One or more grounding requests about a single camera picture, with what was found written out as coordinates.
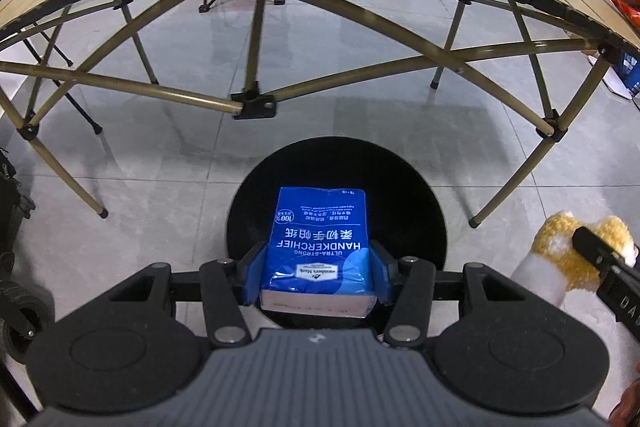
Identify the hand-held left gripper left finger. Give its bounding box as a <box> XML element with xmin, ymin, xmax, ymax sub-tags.
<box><xmin>107</xmin><ymin>242</ymin><xmax>271</xmax><ymax>349</ymax></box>

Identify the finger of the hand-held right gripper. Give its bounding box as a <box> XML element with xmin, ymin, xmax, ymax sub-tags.
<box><xmin>571</xmin><ymin>227</ymin><xmax>632</xmax><ymax>269</ymax></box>

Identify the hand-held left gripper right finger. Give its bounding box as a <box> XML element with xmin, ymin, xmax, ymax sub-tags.
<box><xmin>369</xmin><ymin>241</ymin><xmax>541</xmax><ymax>349</ymax></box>

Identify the white and yellow plush alpaca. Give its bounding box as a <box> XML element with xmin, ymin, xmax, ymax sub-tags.
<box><xmin>510</xmin><ymin>212</ymin><xmax>639</xmax><ymax>309</ymax></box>

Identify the black round trash bin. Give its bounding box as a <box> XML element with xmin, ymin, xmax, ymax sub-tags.
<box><xmin>226</xmin><ymin>136</ymin><xmax>448</xmax><ymax>339</ymax></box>

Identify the blue tissue packet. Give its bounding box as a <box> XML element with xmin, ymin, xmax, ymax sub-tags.
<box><xmin>259</xmin><ymin>186</ymin><xmax>378</xmax><ymax>318</ymax></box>

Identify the blue box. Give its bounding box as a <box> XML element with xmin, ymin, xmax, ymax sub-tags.
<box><xmin>616</xmin><ymin>52</ymin><xmax>640</xmax><ymax>98</ymax></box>

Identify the black wheeled cart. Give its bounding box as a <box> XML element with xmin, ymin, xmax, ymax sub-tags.
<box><xmin>0</xmin><ymin>147</ymin><xmax>57</xmax><ymax>365</ymax></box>

